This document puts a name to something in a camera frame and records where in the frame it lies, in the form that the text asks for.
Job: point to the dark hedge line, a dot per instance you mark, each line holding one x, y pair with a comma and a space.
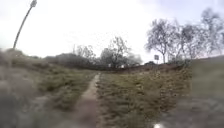
71, 60

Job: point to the grass field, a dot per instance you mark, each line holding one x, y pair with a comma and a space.
140, 96

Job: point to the narrow dirt path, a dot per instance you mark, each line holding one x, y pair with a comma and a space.
87, 106

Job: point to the row of bare trees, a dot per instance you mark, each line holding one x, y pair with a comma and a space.
180, 38

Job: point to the tall street lamp pole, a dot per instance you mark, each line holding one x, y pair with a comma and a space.
21, 27

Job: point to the sign on post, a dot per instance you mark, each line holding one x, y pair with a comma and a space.
156, 57

